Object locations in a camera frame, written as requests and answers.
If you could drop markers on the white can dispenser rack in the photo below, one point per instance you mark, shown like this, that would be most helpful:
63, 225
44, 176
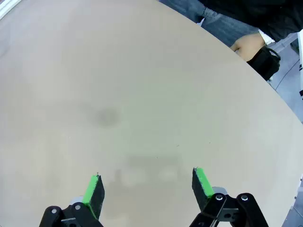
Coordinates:
7, 6

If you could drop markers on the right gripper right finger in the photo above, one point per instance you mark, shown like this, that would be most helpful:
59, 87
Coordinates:
201, 191

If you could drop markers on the person's left hand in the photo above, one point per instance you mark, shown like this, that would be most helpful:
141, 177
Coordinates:
248, 46

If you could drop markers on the person's blue jeans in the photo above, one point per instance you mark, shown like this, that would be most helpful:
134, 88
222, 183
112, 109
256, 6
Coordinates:
213, 21

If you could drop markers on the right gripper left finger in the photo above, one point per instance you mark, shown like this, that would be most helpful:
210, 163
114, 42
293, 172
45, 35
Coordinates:
94, 196

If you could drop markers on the black bag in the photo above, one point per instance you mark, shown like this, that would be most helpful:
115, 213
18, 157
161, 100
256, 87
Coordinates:
262, 63

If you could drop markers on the person's black jacket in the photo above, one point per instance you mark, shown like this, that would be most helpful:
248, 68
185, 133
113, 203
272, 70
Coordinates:
248, 9

